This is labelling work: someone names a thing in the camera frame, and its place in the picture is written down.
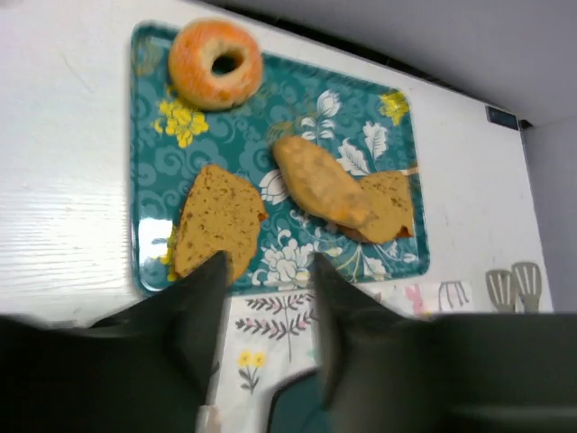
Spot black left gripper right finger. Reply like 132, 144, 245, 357
312, 253, 576, 432

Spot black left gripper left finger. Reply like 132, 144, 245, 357
1, 252, 228, 432

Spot brown bread slice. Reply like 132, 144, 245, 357
337, 171, 414, 244
173, 164, 268, 283

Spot oval bread roll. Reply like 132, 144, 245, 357
272, 136, 372, 229

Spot metal serving tongs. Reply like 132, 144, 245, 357
485, 262, 543, 313

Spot brown bread slice on tray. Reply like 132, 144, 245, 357
173, 164, 268, 283

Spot dark teal square plate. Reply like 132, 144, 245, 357
265, 370, 333, 433

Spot floral animal print placemat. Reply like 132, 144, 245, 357
210, 281, 475, 432

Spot teal floral serving tray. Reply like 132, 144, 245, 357
130, 23, 430, 295

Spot black corner label sticker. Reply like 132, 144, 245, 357
485, 106, 519, 131

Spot orange glazed donut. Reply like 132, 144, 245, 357
168, 19, 263, 111

